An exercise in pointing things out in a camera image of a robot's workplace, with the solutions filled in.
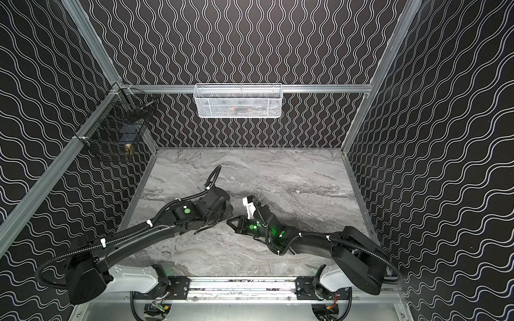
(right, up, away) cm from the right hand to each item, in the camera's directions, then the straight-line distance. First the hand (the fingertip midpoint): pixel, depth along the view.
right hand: (227, 223), depth 77 cm
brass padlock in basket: (-42, +29, +5) cm, 51 cm away
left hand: (+4, +5, -1) cm, 7 cm away
